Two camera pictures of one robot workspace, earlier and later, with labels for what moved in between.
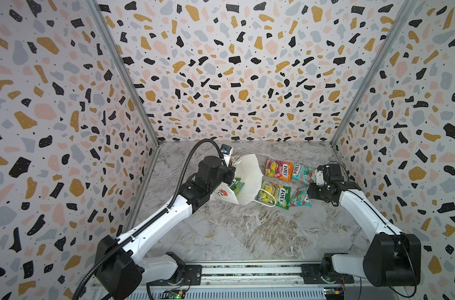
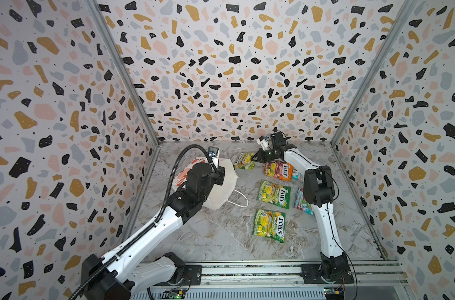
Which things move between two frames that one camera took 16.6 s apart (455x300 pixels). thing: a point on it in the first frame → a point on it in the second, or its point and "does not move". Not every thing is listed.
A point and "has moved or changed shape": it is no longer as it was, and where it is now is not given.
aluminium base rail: (250, 282) does not move
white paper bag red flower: (248, 168) has moved or changed shape
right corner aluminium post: (372, 70) does not move
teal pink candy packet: (299, 197) has moved or changed shape
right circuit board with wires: (334, 293) does not move
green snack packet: (274, 194) does not move
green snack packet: (237, 185) → (270, 224)
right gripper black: (317, 192) → (270, 155)
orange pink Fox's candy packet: (278, 169) does not move
